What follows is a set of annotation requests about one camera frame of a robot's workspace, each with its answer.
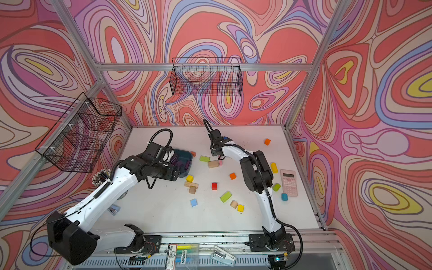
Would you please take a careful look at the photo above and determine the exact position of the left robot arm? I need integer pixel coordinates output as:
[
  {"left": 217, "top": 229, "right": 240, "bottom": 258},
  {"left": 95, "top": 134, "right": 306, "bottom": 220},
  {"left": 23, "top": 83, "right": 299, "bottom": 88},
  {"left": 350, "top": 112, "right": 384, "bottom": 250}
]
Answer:
[{"left": 46, "top": 128, "right": 180, "bottom": 266}]

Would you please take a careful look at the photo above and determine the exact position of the light blue brick near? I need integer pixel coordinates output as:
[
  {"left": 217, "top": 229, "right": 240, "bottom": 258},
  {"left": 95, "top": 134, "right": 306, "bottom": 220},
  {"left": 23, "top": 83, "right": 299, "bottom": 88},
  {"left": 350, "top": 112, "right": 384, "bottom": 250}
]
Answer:
[{"left": 190, "top": 199, "right": 198, "bottom": 207}]

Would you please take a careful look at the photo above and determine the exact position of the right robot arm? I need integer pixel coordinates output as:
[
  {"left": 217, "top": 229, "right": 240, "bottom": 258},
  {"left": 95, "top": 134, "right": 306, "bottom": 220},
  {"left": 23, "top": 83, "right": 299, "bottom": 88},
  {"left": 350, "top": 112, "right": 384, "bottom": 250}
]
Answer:
[{"left": 203, "top": 119, "right": 304, "bottom": 254}]

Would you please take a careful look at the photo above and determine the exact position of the cup of pens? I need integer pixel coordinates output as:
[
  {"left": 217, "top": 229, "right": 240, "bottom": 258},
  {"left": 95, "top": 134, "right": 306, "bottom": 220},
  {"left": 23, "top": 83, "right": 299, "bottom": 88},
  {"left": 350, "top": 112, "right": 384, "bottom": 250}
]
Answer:
[{"left": 91, "top": 169, "right": 113, "bottom": 187}]

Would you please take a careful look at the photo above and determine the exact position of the teal plastic storage bin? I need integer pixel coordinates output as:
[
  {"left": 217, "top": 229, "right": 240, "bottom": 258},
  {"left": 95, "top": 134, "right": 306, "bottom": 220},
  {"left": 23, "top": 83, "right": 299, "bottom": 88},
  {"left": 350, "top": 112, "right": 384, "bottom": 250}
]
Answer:
[{"left": 172, "top": 149, "right": 193, "bottom": 178}]

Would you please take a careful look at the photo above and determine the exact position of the engraved wood block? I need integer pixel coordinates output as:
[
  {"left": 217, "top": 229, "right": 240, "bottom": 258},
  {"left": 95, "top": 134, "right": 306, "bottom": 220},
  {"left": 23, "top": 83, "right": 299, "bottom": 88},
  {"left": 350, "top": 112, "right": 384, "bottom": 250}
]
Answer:
[{"left": 184, "top": 182, "right": 199, "bottom": 189}]

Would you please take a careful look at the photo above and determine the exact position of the pink calculator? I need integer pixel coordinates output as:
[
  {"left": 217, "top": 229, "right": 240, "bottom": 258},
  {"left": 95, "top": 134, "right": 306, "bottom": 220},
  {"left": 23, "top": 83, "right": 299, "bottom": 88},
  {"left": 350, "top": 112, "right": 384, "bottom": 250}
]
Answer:
[{"left": 281, "top": 169, "right": 298, "bottom": 197}]

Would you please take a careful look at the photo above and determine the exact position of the natural wood block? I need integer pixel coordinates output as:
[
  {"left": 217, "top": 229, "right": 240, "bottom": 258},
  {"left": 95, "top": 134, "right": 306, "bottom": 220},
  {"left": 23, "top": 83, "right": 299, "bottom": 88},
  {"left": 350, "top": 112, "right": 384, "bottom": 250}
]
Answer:
[{"left": 208, "top": 160, "right": 220, "bottom": 168}]

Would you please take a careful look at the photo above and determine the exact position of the round wood brick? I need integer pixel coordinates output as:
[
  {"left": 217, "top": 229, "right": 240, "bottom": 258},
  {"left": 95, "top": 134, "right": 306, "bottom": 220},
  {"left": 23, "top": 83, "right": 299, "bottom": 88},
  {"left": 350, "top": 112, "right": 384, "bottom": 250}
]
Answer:
[{"left": 230, "top": 200, "right": 239, "bottom": 209}]

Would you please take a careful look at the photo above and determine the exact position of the black wire basket back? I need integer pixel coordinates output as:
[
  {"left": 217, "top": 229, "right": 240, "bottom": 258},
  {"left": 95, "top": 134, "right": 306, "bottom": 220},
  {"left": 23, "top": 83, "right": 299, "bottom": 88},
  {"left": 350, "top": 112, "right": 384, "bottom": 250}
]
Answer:
[{"left": 169, "top": 56, "right": 243, "bottom": 96}]

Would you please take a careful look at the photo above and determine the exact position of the black wire basket left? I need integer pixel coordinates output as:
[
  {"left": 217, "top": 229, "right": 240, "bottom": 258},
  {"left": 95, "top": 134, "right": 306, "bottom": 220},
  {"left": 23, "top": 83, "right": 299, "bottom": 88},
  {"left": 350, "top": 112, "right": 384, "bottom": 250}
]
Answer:
[{"left": 35, "top": 93, "right": 122, "bottom": 173}]

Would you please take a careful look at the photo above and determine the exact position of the blue stapler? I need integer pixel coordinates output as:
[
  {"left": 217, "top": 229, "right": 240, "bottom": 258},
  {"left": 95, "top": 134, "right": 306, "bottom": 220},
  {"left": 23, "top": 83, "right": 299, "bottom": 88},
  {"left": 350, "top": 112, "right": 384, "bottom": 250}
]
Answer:
[{"left": 108, "top": 204, "right": 121, "bottom": 216}]

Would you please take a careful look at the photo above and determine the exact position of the lime green long brick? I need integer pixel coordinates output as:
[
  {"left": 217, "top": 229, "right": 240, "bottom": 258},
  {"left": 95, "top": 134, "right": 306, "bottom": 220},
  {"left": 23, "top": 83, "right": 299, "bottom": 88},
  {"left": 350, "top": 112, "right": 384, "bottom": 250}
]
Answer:
[{"left": 199, "top": 156, "right": 210, "bottom": 163}]

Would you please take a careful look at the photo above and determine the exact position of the black wire basket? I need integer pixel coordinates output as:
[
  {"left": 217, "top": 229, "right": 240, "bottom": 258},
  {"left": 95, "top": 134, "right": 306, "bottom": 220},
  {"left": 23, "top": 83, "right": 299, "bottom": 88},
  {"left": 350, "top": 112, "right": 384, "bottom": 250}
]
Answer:
[
  {"left": 169, "top": 56, "right": 243, "bottom": 96},
  {"left": 35, "top": 93, "right": 122, "bottom": 173}
]

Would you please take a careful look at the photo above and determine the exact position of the lime green cube brick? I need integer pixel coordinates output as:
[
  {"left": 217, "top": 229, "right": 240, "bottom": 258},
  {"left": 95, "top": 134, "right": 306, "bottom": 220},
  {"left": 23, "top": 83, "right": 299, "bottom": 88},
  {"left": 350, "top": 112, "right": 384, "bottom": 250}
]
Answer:
[{"left": 272, "top": 183, "right": 281, "bottom": 192}]

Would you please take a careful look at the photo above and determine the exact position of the yellow long brick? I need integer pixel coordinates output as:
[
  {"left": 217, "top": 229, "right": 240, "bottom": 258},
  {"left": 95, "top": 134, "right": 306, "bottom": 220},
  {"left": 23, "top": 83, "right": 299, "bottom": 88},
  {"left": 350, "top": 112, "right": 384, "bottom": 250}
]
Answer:
[{"left": 271, "top": 163, "right": 279, "bottom": 174}]

